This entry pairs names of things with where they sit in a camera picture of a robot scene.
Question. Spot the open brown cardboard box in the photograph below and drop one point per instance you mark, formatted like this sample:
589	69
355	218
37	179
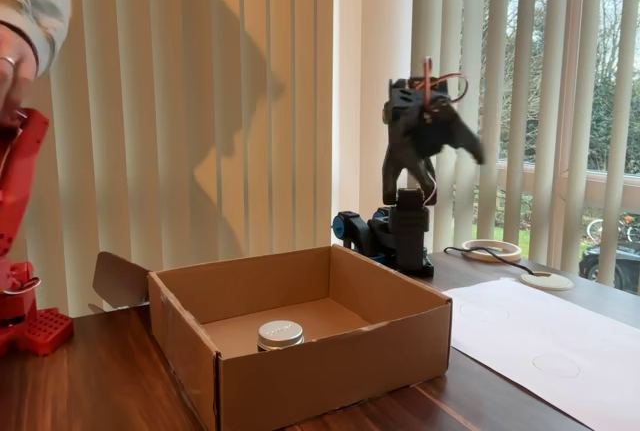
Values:
325	376

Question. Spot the white paper sheet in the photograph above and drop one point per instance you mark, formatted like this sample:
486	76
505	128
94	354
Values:
550	331

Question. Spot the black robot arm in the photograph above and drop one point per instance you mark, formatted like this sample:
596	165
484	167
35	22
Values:
407	231

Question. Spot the white tape roll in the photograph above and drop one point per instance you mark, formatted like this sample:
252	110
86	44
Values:
492	250

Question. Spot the white round coaster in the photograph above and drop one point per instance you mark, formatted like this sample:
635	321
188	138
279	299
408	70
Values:
547	282

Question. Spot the person's hand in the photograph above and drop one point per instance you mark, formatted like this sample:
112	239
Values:
12	86

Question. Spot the parked bicycle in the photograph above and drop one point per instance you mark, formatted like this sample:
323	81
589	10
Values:
631	228

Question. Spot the black blue table clamp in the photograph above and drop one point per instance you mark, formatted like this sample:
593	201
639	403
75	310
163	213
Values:
357	233

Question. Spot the red leader robot arm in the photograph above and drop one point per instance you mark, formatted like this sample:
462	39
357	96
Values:
20	191

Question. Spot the cream vertical blind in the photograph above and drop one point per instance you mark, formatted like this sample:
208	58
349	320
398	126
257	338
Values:
525	101
150	101

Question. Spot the labelled jar with silver lid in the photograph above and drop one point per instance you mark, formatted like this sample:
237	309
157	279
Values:
280	333

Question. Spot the black parked car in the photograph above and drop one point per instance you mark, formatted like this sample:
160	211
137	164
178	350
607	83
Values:
590	261

